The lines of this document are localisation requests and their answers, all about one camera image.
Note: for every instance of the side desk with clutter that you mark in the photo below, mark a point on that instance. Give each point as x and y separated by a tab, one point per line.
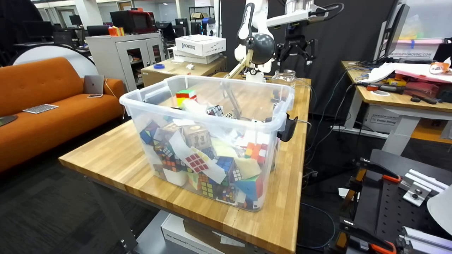
416	120

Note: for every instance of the orange sofa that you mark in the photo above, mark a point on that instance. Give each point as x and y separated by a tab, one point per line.
49	106

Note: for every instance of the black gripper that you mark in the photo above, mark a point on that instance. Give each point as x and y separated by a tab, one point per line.
295	44

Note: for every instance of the computer monitor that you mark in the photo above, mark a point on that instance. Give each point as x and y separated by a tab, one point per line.
389	31

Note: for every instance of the white cardboard box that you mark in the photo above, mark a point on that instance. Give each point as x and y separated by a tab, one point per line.
200	45

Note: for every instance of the white metal cabinet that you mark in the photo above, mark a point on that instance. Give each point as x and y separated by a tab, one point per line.
124	57

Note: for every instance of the clear plastic storage bin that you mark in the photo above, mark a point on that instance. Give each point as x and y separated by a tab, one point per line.
210	136

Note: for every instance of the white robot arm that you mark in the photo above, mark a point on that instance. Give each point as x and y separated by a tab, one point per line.
296	12

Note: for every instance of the black bin latch handle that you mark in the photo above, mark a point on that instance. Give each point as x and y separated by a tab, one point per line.
285	134

